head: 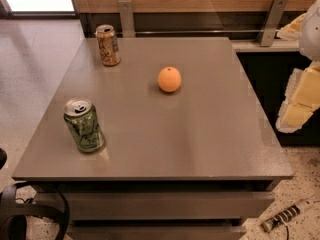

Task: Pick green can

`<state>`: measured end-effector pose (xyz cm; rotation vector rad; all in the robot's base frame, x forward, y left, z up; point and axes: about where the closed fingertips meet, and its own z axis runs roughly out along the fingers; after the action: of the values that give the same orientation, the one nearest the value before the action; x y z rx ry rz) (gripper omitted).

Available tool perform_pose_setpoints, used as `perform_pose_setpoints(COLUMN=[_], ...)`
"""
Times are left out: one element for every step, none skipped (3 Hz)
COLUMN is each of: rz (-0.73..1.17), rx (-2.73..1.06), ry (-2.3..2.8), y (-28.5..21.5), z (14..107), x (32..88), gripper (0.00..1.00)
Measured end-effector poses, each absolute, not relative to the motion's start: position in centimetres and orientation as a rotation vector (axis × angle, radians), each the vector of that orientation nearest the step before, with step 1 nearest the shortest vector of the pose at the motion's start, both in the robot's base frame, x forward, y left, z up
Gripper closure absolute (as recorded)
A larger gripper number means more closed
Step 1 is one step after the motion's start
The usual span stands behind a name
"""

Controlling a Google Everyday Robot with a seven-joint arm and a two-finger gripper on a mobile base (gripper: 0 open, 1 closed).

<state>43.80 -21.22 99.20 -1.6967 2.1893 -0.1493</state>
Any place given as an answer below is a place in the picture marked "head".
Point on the metal rail bar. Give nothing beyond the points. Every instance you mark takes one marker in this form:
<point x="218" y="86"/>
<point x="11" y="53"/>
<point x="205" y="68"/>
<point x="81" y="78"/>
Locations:
<point x="193" y="32"/>

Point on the brown gold soda can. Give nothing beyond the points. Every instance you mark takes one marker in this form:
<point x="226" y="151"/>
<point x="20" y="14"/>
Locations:
<point x="108" y="45"/>

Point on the black strap object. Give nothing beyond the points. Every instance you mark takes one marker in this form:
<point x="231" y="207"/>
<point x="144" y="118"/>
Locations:
<point x="13" y="222"/>

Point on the right metal bracket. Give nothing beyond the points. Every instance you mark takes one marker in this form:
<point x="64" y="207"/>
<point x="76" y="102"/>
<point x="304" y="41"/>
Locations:
<point x="267" y="34"/>

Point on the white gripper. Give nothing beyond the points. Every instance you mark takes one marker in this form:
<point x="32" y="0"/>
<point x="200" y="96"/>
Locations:
<point x="311" y="34"/>

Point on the left metal bracket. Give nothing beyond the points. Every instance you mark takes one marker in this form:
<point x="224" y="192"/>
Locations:
<point x="127" y="18"/>

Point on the green soda can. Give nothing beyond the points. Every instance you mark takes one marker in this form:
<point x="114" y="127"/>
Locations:
<point x="81" y="119"/>

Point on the orange fruit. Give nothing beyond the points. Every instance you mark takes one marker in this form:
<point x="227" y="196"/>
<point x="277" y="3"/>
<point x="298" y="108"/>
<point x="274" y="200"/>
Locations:
<point x="169" y="79"/>

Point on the metal bracket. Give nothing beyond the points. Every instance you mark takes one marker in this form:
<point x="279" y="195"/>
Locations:
<point x="267" y="34"/>
<point x="127" y="18"/>

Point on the white power strip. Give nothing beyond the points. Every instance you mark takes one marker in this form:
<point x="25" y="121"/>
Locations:
<point x="287" y="215"/>

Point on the grey drawer cabinet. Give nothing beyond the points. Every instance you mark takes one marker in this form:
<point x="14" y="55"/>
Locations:
<point x="193" y="164"/>

